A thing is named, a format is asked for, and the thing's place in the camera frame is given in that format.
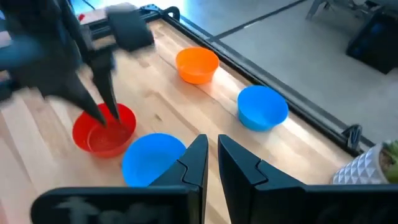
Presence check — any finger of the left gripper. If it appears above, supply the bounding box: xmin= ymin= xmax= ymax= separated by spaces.
xmin=90 ymin=55 xmax=121 ymax=122
xmin=39 ymin=73 xmax=109 ymax=128

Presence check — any black aluminium table frame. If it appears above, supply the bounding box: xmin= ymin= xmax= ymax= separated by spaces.
xmin=77 ymin=3 xmax=376 ymax=156

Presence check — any succulent in white patterned pot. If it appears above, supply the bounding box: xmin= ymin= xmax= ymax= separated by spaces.
xmin=331 ymin=139 xmax=398 ymax=186

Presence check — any black floor cabinet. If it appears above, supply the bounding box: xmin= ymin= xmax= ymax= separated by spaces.
xmin=345 ymin=6 xmax=398 ymax=75

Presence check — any red plastic mini bowl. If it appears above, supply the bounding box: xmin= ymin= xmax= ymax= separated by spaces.
xmin=72 ymin=103 xmax=137 ymax=159

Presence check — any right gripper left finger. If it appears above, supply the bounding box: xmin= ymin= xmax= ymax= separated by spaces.
xmin=30 ymin=133 xmax=209 ymax=224

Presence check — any orange plastic mini bowl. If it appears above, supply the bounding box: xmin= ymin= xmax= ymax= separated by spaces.
xmin=175 ymin=46 xmax=220 ymax=85

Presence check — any blue plastic mini bowl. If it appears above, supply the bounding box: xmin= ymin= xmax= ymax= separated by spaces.
xmin=237 ymin=85 xmax=289 ymax=133
xmin=121 ymin=133 xmax=187 ymax=188

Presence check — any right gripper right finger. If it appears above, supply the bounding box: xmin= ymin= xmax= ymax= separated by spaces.
xmin=217 ymin=133 xmax=398 ymax=224

